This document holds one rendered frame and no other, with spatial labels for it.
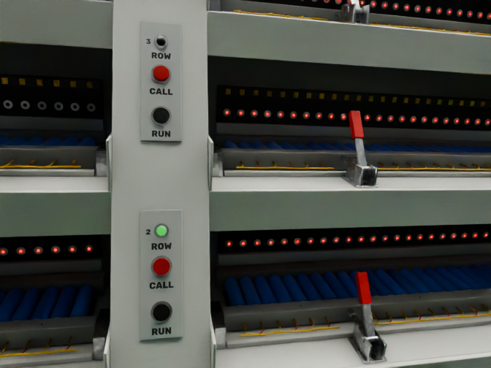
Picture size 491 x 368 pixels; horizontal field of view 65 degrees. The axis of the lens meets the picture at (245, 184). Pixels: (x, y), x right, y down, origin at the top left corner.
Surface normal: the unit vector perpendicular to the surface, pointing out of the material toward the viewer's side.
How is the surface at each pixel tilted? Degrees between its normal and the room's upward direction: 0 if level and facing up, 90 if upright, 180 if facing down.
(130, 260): 90
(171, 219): 90
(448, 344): 22
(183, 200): 90
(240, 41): 113
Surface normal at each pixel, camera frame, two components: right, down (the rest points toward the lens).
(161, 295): 0.21, -0.09
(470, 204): 0.20, 0.30
